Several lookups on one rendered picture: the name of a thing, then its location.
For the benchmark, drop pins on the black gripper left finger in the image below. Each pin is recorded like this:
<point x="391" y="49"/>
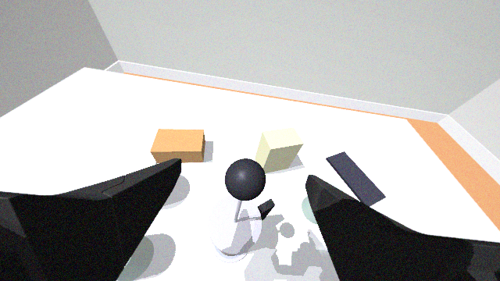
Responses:
<point x="87" y="234"/>

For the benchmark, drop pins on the dark grey flat bar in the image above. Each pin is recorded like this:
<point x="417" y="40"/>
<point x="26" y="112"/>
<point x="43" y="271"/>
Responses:
<point x="357" y="181"/>

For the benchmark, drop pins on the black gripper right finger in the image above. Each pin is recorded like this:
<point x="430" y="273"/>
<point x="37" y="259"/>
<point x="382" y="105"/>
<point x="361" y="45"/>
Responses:
<point x="366" y="245"/>

